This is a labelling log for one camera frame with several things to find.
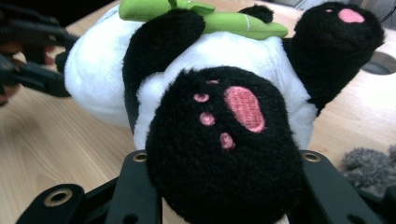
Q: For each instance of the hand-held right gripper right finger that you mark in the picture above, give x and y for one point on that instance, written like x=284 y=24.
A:
x=333 y=193

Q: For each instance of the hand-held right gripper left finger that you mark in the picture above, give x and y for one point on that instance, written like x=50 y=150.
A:
x=135 y=193

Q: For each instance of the grey fuzzy scarf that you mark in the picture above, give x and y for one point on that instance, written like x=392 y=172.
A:
x=370 y=169

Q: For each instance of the panda plush toy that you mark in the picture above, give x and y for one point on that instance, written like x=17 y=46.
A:
x=233 y=56

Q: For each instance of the round dark table grommet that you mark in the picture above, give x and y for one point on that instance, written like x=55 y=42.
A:
x=381 y=65

